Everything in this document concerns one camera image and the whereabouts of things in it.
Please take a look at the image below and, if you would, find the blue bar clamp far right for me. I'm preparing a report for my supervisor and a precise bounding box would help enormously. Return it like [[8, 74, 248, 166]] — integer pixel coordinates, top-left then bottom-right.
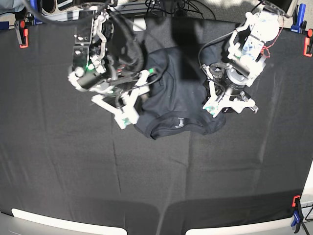
[[291, 3, 307, 34]]

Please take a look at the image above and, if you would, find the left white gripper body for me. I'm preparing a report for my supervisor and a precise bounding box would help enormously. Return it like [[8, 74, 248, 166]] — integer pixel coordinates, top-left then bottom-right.
[[202, 64, 258, 113]]

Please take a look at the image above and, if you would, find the white tag on cloth edge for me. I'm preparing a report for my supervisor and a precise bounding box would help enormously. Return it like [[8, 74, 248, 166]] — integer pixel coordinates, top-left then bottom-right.
[[133, 17, 147, 32]]

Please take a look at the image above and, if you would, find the red black clamp far right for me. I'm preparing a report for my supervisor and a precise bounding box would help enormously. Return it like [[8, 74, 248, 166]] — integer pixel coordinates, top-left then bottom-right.
[[303, 28, 313, 57]]

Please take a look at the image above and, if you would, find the red black clamp far left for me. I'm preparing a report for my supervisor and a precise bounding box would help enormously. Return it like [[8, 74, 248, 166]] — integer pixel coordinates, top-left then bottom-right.
[[14, 20, 29, 48]]

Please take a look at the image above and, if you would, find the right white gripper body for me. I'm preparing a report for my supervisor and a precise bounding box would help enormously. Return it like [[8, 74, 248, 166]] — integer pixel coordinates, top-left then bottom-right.
[[91, 70, 151, 118]]

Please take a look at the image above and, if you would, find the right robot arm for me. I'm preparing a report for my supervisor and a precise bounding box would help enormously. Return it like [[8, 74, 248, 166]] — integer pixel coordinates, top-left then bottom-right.
[[68, 0, 150, 123]]

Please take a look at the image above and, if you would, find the black table cover cloth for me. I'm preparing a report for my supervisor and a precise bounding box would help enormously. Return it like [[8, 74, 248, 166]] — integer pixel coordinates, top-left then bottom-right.
[[0, 25, 313, 235]]

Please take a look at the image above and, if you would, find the blue bar clamp far left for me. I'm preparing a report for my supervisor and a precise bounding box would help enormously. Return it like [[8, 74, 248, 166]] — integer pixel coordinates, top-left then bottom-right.
[[28, 0, 44, 25]]

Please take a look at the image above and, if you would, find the dark navy t-shirt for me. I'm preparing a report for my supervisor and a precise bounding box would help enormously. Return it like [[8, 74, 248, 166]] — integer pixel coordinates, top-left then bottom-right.
[[134, 47, 225, 140]]

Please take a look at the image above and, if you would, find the red blue clamp near right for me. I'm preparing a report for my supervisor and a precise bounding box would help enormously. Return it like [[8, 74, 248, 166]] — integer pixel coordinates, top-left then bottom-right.
[[291, 195, 303, 234]]

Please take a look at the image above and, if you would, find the red black clamp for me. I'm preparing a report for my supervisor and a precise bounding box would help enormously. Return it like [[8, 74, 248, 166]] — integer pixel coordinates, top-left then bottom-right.
[[303, 28, 313, 57], [14, 20, 29, 48]]

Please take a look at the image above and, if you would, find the black cable bundle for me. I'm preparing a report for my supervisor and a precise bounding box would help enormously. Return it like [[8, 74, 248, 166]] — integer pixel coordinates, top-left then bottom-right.
[[144, 0, 217, 20]]

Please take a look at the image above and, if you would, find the blue bar clamp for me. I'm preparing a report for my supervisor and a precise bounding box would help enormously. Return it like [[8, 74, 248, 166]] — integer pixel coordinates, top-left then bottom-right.
[[291, 3, 307, 34], [28, 0, 44, 25]]

